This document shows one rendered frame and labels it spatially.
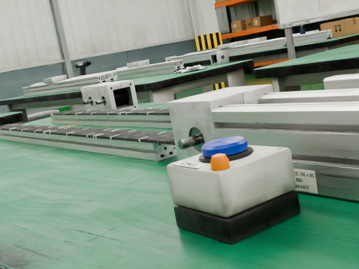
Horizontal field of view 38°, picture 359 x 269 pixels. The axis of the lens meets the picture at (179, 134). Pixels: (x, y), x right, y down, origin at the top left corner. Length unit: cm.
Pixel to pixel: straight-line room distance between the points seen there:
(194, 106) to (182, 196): 19
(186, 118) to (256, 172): 23
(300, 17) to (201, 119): 349
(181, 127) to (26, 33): 1204
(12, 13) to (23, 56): 96
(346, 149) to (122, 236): 21
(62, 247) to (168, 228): 10
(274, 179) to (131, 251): 13
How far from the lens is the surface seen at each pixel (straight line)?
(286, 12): 415
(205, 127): 61
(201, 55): 578
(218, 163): 41
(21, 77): 1246
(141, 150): 84
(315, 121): 49
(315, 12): 400
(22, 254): 52
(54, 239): 53
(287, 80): 254
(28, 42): 1263
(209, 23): 878
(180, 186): 46
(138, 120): 123
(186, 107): 64
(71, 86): 415
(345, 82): 70
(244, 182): 42
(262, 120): 54
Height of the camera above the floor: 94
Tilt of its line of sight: 9 degrees down
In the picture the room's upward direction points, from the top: 11 degrees counter-clockwise
